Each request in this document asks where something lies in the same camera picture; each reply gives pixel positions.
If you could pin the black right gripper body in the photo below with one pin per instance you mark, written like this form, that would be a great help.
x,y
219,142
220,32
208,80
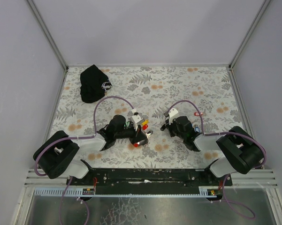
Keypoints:
x,y
169,127

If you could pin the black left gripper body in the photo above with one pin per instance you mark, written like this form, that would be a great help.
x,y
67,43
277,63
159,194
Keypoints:
x,y
136,135

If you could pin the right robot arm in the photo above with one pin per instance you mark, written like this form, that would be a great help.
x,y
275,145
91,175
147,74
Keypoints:
x,y
241,151

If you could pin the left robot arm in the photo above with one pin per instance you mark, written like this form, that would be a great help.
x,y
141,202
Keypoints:
x,y
56,156

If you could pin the blue key tag right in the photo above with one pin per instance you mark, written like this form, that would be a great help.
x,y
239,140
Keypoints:
x,y
197,128

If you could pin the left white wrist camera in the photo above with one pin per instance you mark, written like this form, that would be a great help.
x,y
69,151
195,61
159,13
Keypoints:
x,y
136,119

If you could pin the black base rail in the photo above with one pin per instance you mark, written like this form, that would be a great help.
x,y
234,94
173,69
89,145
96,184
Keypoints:
x,y
148,181

